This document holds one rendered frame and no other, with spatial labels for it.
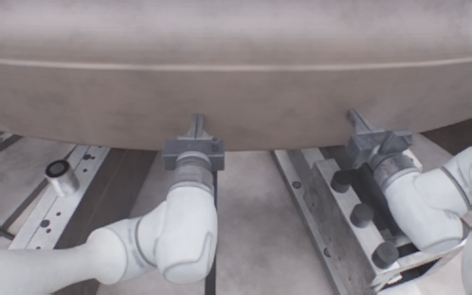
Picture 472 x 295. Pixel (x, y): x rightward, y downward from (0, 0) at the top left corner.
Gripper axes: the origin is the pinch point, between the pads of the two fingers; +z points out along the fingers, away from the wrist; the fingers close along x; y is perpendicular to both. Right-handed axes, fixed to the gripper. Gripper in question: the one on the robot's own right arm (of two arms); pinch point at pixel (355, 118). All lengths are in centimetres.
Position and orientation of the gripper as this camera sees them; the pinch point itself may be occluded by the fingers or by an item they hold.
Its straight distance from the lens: 85.5
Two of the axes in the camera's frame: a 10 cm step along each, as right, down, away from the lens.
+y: -0.3, 7.2, 7.0
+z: -1.9, -6.9, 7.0
